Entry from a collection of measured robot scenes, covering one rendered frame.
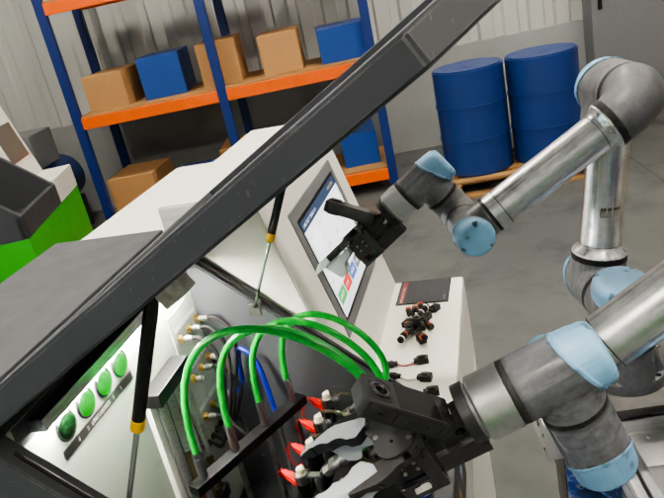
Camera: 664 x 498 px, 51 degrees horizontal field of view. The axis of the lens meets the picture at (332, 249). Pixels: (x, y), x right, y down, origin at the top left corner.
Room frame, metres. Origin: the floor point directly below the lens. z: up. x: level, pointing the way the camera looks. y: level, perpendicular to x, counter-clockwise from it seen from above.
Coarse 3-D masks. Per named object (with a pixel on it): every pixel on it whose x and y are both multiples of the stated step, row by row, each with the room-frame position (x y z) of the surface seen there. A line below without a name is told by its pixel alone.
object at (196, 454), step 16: (208, 336) 1.10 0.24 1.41; (224, 336) 1.09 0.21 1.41; (288, 336) 1.06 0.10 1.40; (304, 336) 1.06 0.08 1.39; (192, 352) 1.11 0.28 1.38; (320, 352) 1.04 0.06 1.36; (336, 352) 1.04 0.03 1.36; (352, 368) 1.03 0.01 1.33; (192, 432) 1.13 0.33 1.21; (192, 448) 1.13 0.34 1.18
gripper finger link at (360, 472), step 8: (360, 464) 0.63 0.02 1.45; (368, 464) 0.62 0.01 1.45; (352, 472) 0.62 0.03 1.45; (360, 472) 0.62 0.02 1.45; (368, 472) 0.61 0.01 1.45; (344, 480) 0.62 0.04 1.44; (352, 480) 0.61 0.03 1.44; (360, 480) 0.61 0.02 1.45; (328, 488) 0.62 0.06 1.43; (336, 488) 0.61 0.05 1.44; (344, 488) 0.61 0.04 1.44; (352, 488) 0.60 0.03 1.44; (320, 496) 0.61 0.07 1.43; (328, 496) 0.61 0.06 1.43; (336, 496) 0.60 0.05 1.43; (344, 496) 0.60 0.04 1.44; (368, 496) 0.62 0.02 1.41
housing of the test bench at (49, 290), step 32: (160, 192) 1.97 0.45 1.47; (128, 224) 1.70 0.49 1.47; (160, 224) 1.64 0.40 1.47; (64, 256) 1.46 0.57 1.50; (96, 256) 1.41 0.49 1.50; (128, 256) 1.36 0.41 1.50; (0, 288) 1.34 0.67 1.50; (32, 288) 1.30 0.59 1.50; (64, 288) 1.26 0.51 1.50; (96, 288) 1.22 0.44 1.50; (0, 320) 1.16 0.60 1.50; (32, 320) 1.13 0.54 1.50; (64, 320) 1.11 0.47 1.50; (0, 352) 1.02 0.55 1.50; (32, 352) 1.01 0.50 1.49
